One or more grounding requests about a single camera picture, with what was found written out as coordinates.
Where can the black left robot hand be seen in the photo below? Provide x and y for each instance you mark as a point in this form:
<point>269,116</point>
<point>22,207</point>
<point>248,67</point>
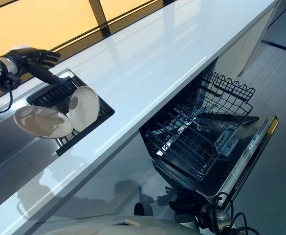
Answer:
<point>36,56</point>

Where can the black window frame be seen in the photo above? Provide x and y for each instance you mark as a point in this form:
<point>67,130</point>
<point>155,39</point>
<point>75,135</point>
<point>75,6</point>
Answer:
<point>103,23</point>

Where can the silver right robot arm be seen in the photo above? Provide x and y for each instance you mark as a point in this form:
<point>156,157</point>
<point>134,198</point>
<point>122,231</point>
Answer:
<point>217,218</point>

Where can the white cabinet front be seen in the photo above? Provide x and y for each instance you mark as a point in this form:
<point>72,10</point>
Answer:
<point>250,41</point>

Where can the white shallow plate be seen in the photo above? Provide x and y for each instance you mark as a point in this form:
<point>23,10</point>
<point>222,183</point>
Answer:
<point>42,122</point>

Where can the open dishwasher door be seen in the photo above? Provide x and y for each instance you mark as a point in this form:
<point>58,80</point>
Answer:
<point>245,156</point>

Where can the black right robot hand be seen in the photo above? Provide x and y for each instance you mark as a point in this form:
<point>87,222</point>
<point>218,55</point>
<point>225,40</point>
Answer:
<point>185,202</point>

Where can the black dish drying rack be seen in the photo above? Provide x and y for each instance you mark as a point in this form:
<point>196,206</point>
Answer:
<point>52,94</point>

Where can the white deep plate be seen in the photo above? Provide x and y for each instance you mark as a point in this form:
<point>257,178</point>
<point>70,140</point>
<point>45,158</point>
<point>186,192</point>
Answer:
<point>85,105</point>

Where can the grey robot torso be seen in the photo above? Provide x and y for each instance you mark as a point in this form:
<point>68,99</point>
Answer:
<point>113,226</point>

